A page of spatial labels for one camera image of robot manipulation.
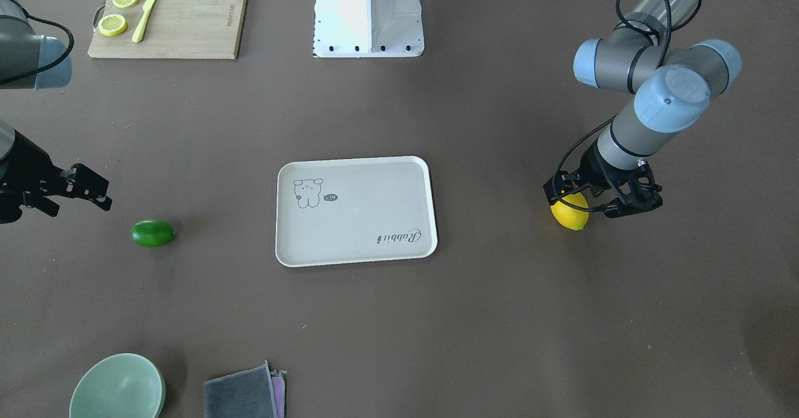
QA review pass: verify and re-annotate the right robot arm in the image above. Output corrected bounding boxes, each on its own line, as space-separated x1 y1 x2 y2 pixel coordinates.
1 0 112 224

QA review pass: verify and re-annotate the light green bowl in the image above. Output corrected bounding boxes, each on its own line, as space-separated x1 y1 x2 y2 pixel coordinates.
69 353 166 417

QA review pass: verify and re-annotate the yellow plastic knife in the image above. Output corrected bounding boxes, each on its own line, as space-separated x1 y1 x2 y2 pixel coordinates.
131 0 157 43

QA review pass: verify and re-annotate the purple cloth under grey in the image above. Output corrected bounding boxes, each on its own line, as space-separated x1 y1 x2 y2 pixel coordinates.
270 370 287 418

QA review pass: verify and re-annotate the lemon slice lower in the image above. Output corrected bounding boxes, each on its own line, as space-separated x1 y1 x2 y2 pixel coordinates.
96 14 128 37

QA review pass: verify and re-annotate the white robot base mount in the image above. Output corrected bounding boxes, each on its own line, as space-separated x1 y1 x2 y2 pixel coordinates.
312 0 425 58

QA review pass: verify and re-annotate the bamboo cutting board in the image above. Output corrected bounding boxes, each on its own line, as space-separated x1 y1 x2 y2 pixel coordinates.
87 0 247 59

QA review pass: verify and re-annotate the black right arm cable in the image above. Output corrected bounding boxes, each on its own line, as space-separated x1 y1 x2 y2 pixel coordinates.
0 16 76 87

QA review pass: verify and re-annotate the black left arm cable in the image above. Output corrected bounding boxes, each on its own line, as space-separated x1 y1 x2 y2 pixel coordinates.
551 0 697 213

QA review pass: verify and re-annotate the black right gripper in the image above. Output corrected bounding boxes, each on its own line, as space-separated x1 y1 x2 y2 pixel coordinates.
1 131 112 224

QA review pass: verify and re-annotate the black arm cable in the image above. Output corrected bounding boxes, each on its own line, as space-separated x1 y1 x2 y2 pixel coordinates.
551 0 697 213
0 16 76 87

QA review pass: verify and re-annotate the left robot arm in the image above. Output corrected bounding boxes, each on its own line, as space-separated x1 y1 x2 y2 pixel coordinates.
543 0 742 218

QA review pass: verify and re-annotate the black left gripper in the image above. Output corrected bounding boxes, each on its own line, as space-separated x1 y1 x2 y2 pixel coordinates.
542 145 663 218

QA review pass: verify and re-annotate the beige rabbit tray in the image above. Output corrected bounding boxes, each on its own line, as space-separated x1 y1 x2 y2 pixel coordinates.
276 155 438 268

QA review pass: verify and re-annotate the yellow lemon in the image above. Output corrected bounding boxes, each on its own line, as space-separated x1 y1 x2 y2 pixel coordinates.
550 192 590 231

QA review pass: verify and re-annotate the grey folded cloth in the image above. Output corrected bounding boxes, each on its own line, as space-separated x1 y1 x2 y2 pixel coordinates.
203 362 278 417

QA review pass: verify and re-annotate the green lime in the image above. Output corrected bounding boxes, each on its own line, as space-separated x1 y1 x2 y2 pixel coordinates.
130 220 175 248

